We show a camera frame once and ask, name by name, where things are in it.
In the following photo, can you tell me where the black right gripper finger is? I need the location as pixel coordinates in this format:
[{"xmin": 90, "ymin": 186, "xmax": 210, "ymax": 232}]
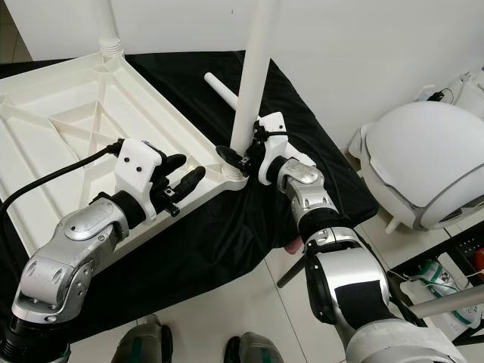
[{"xmin": 215, "ymin": 145, "xmax": 247, "ymax": 170}]

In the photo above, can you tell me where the white plastic children table top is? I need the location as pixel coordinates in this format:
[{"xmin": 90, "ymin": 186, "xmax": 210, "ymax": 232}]
[{"xmin": 0, "ymin": 51, "xmax": 250, "ymax": 259}]

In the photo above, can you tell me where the dark metal table leg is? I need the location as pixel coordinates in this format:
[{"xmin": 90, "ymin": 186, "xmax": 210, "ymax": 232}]
[{"xmin": 277, "ymin": 253, "xmax": 308, "ymax": 289}]

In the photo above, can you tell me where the grey green left robot leg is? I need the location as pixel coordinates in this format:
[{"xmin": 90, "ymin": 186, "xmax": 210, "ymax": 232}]
[{"xmin": 113, "ymin": 314, "xmax": 174, "ymax": 363}]

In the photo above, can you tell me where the grey green robot leg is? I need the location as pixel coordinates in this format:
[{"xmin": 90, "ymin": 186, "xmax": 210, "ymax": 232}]
[
  {"xmin": 223, "ymin": 333, "xmax": 285, "ymax": 363},
  {"xmin": 113, "ymin": 314, "xmax": 174, "ymax": 363}
]

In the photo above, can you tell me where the white domed appliance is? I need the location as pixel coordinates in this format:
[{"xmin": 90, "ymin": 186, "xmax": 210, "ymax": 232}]
[{"xmin": 346, "ymin": 101, "xmax": 484, "ymax": 232}]

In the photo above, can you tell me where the grey green right robot leg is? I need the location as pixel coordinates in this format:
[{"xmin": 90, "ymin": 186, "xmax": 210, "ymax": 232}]
[{"xmin": 223, "ymin": 333, "xmax": 285, "ymax": 363}]

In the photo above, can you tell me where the black low floor shelf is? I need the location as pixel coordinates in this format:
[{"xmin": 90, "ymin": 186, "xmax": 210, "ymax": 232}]
[{"xmin": 392, "ymin": 225, "xmax": 484, "ymax": 275}]

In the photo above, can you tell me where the white green plastic package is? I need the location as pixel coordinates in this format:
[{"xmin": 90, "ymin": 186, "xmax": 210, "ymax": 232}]
[{"xmin": 396, "ymin": 257, "xmax": 484, "ymax": 335}]

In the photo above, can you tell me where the white small appliance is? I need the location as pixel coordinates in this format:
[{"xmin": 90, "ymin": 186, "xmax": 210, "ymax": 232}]
[{"xmin": 458, "ymin": 68, "xmax": 484, "ymax": 103}]

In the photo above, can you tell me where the white floor fan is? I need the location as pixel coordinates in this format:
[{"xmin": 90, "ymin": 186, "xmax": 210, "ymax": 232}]
[{"xmin": 399, "ymin": 291, "xmax": 484, "ymax": 320}]

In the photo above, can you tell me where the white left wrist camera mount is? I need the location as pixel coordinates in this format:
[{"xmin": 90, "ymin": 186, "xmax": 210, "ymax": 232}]
[{"xmin": 116, "ymin": 138, "xmax": 169, "ymax": 209}]

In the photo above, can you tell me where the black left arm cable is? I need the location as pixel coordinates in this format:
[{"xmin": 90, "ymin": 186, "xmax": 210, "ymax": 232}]
[{"xmin": 0, "ymin": 138, "xmax": 126, "ymax": 218}]

